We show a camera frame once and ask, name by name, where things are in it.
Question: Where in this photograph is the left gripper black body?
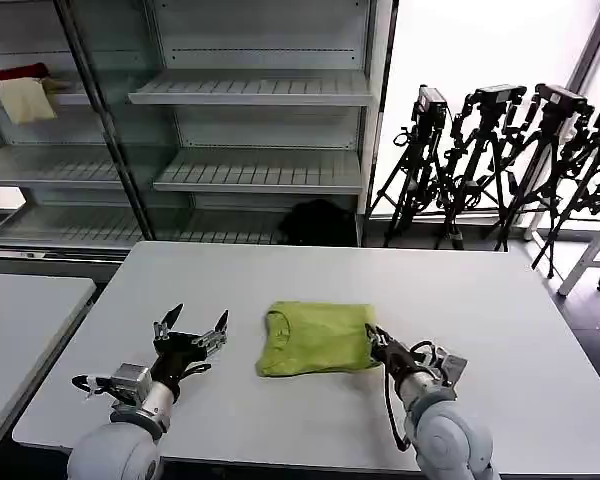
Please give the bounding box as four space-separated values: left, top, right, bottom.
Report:
149 330 217 392

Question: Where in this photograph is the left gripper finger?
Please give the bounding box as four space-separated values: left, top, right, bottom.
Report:
152 302 185 342
190 309 230 359

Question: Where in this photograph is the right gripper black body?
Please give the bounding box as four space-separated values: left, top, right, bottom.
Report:
371 337 424 377

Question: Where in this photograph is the green shirt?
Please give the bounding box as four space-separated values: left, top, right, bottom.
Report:
253 299 384 379

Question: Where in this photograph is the grey shelf unit with cloths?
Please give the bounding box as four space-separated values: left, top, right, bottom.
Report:
0 0 155 261

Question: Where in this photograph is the grey metal shelf unit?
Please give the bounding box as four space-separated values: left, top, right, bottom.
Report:
127 0 400 249

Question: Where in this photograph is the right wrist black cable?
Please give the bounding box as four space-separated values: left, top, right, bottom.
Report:
381 340 439 452

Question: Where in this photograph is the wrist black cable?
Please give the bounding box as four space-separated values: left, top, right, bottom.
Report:
381 340 439 452
71 372 116 402

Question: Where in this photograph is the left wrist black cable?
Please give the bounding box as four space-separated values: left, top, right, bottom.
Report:
71 372 116 402

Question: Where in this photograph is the black tripod with camera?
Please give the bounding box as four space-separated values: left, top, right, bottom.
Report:
433 84 529 252
367 84 464 250
529 92 600 292
484 82 597 254

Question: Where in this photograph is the white stand frame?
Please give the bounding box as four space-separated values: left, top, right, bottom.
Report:
557 187 600 297

